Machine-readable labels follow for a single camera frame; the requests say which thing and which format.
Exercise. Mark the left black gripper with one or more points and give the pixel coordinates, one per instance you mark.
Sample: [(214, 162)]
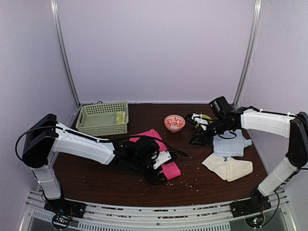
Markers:
[(155, 178)]

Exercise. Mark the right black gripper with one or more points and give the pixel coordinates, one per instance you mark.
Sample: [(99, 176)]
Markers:
[(202, 137)]

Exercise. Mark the pink towel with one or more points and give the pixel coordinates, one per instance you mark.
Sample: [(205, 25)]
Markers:
[(169, 168)]

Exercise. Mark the green lemon pattern towel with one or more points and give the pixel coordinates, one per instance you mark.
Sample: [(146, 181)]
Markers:
[(121, 117)]

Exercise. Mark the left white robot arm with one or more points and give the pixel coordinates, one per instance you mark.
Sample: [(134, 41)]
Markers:
[(49, 136)]

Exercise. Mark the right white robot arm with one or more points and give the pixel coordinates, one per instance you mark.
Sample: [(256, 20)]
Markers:
[(281, 139)]

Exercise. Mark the lime green bowl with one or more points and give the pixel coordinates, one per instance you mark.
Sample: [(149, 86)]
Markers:
[(201, 120)]

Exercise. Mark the red white patterned bowl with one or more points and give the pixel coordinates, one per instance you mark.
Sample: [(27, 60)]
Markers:
[(174, 123)]

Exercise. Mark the light blue towel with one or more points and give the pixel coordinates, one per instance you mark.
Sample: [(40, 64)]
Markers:
[(230, 144)]

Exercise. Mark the cream white towel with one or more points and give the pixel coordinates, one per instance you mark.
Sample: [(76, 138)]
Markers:
[(228, 168)]

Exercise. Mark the green perforated plastic basket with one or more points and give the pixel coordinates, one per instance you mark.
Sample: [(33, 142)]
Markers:
[(100, 119)]

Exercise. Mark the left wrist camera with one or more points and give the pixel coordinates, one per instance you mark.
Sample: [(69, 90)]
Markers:
[(161, 158)]

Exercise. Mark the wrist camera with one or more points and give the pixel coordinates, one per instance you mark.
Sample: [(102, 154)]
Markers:
[(189, 119), (161, 158)]

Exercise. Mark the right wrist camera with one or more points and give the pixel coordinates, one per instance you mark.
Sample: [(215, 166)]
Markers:
[(189, 119)]

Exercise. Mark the right aluminium frame post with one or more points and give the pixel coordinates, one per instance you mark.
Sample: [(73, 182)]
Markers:
[(252, 42)]

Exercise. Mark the aluminium frame post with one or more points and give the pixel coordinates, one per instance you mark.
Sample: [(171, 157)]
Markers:
[(63, 53), (252, 42)]

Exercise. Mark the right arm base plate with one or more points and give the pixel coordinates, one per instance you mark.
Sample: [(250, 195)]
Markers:
[(250, 208)]

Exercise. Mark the left aluminium frame post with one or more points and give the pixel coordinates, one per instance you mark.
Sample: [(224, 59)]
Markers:
[(63, 53)]

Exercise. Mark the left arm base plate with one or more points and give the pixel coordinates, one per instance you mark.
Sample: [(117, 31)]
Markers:
[(64, 212)]

